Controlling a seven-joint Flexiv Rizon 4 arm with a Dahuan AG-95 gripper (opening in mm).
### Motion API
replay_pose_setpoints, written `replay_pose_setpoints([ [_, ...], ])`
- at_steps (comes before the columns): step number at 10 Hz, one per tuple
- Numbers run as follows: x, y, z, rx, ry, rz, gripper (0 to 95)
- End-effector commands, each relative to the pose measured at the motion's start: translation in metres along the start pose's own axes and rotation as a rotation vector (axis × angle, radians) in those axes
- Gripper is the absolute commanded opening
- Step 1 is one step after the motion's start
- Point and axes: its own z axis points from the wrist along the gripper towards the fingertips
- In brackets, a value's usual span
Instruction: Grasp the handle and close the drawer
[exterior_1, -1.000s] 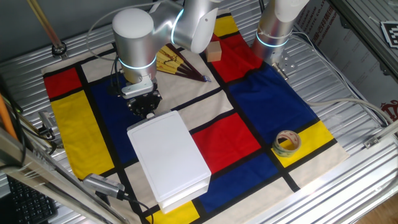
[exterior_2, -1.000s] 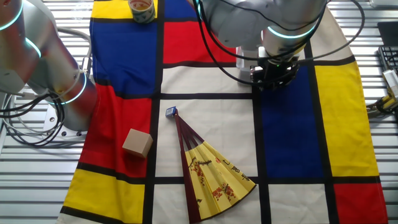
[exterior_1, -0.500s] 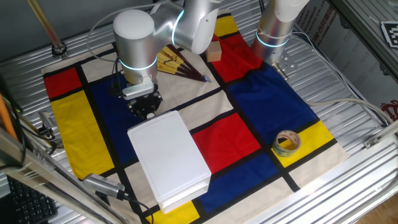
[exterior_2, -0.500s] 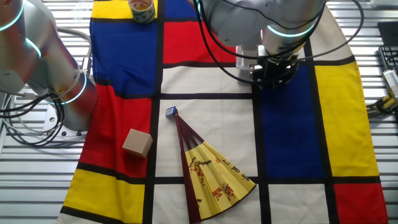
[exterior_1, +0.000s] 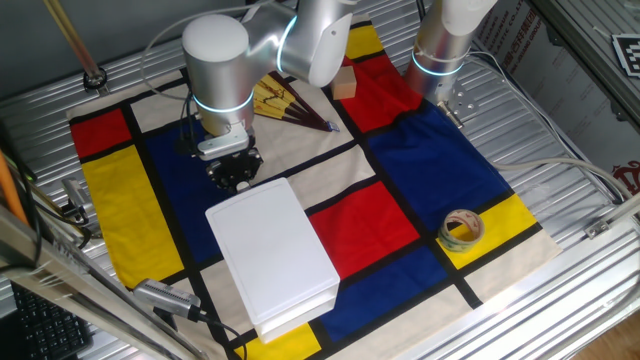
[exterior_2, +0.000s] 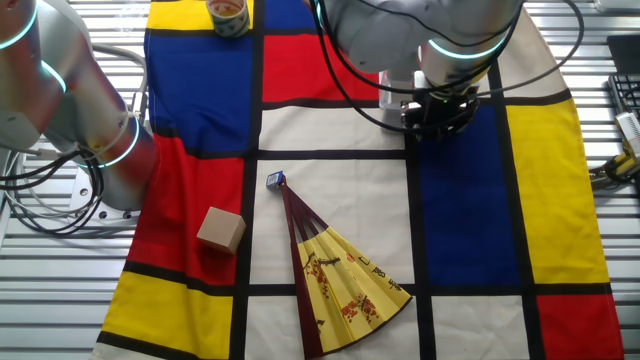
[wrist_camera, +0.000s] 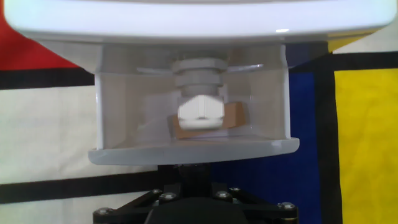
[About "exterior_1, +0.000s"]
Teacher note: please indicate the yellow folding paper fan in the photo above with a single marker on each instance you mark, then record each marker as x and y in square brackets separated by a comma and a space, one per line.
[295, 107]

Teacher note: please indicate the black keyboard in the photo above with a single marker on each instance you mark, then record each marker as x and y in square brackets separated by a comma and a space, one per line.
[45, 330]

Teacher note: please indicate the white plastic drawer cabinet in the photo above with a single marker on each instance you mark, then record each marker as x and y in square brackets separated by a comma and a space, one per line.
[272, 250]

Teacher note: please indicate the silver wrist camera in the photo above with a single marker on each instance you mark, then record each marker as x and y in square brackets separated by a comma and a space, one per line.
[222, 144]

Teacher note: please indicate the black white marker tag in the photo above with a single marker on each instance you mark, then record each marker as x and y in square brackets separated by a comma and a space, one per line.
[627, 52]

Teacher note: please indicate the dark printed board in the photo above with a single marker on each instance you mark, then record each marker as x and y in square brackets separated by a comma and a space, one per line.
[550, 100]

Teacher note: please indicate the clear tape roll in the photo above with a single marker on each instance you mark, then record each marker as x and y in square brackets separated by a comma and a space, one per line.
[452, 240]

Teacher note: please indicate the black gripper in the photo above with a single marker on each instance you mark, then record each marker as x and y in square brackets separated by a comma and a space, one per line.
[235, 165]

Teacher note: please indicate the orange pole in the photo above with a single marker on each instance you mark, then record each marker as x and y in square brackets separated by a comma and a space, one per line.
[10, 190]

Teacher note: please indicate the silver depth camera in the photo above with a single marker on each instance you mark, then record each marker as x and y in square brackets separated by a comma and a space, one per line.
[75, 197]
[165, 297]

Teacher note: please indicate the brass pole with black base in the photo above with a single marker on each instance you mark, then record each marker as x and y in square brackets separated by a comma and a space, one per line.
[75, 42]

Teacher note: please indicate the colour block tablecloth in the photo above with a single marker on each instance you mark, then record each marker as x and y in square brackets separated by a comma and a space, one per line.
[425, 165]

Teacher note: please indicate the aluminium frame bar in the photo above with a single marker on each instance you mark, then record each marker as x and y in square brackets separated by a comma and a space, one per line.
[60, 272]
[575, 47]

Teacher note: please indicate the small metal bracket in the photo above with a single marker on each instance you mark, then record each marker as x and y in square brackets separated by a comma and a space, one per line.
[597, 229]

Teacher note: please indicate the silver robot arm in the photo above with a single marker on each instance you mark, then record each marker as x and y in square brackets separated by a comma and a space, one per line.
[220, 75]

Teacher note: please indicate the wooden cube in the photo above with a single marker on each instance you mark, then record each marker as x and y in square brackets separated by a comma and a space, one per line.
[346, 85]

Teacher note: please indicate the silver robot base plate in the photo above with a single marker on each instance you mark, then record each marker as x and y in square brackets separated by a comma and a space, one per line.
[462, 102]

